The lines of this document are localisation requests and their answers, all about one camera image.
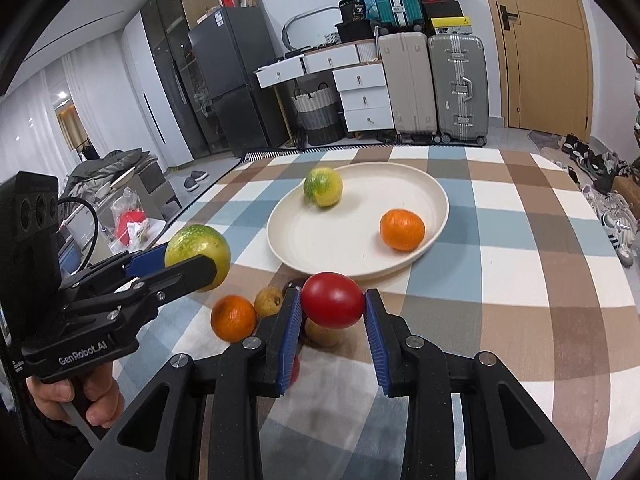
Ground beige suitcase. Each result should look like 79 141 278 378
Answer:
377 32 438 143

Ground dark glass door cabinet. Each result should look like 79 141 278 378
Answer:
140 0 221 161

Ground grey stool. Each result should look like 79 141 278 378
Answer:
137 160 182 221

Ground wooden door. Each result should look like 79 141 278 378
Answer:
475 0 593 133

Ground woven laundry basket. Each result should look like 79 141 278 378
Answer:
291 85 346 146

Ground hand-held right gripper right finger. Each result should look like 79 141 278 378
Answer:
364 287 593 480

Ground brown longan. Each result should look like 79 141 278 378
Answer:
254 286 286 319
304 317 346 350

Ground black storage box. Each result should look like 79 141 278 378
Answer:
335 20 376 43

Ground grey doormat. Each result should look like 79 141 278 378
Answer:
527 130 566 151

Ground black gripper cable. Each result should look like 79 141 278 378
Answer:
56 197 100 273

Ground plain black shoe box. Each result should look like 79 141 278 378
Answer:
422 1 464 20

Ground shoe rack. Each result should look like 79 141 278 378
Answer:
625 42 640 171

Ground silver suitcase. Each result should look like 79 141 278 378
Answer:
428 34 490 147

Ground oval grey mirror frame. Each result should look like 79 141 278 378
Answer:
282 7 343 52

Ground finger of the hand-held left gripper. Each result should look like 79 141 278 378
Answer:
59 243 171 306
62 254 219 333

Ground grey jacket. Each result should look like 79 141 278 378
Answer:
67 149 161 201

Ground person's left hand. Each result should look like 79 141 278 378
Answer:
25 360 126 431

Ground cream round plate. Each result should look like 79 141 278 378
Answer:
266 162 450 282

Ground white desk with drawers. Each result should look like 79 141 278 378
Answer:
255 42 396 133

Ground pile of shoes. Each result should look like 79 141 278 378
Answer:
560 132 640 268

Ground orange tangerine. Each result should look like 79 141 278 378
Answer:
379 208 426 253
210 294 258 343

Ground yellow and black shoe box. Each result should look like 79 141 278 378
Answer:
430 16 475 37

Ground white curtain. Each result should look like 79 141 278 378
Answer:
0 55 101 181

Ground grey refrigerator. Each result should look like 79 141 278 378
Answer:
187 6 291 158

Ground brown cardboard box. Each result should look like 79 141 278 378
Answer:
612 175 640 206

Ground checked tablecloth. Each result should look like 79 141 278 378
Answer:
85 145 640 480

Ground large green-yellow citrus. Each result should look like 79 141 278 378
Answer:
165 224 232 293

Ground clear plastic bag with red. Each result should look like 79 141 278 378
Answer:
102 187 156 253

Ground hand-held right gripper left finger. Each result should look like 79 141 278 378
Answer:
75 287 306 480

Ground white wardrobe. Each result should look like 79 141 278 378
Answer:
121 12 193 171

